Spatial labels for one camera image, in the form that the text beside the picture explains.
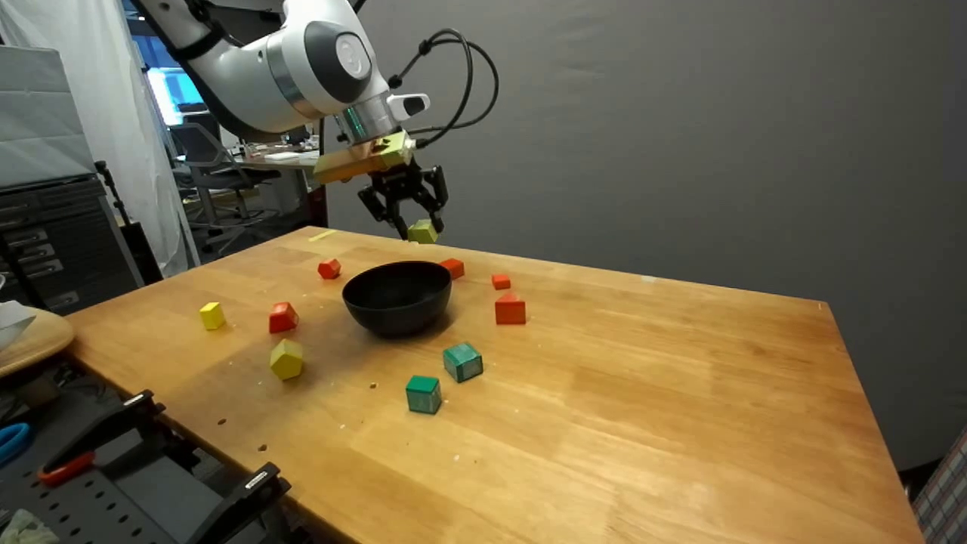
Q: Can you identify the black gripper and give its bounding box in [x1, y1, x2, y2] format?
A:
[357, 161, 453, 242]

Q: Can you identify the yellow-green rectangular wooden block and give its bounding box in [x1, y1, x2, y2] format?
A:
[405, 219, 440, 249]

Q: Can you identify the red triangular wooden block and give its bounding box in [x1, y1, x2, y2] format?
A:
[494, 289, 528, 330]

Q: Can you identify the teal wooden block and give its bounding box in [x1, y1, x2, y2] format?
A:
[440, 343, 486, 388]
[403, 372, 448, 417]

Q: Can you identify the yellow-green pentagonal wooden block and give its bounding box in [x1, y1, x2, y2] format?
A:
[265, 338, 308, 388]

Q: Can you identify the yellow wooden cube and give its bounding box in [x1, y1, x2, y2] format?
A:
[196, 298, 230, 334]

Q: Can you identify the black bowl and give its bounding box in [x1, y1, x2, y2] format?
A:
[339, 258, 457, 343]

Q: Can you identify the white desk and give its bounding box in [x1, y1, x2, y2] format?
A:
[234, 143, 326, 174]

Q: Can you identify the black office chair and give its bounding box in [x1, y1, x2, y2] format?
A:
[165, 118, 259, 259]

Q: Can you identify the computer monitor blue screen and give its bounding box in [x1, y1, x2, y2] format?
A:
[149, 60, 210, 131]

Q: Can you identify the white fabric curtain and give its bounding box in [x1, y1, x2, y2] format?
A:
[0, 0, 207, 280]

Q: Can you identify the grey collapsible backdrop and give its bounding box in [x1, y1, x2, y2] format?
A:
[319, 0, 967, 478]

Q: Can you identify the black equipment case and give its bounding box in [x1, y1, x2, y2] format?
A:
[0, 172, 146, 316]

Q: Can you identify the grey storage box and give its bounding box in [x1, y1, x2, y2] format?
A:
[0, 41, 99, 193]

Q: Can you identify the round wooden board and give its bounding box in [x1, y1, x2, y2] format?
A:
[0, 301, 82, 383]

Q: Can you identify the white crumpled paper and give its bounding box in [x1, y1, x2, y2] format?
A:
[0, 295, 43, 355]

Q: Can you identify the small white crumpled object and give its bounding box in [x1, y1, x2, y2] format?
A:
[0, 504, 61, 544]

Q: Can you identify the wrist mounted stereo camera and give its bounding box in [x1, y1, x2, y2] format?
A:
[311, 128, 421, 187]

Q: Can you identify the black camera cable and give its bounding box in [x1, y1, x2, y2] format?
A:
[387, 27, 501, 151]

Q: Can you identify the blue round-handled tool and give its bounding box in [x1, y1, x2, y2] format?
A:
[0, 420, 37, 473]

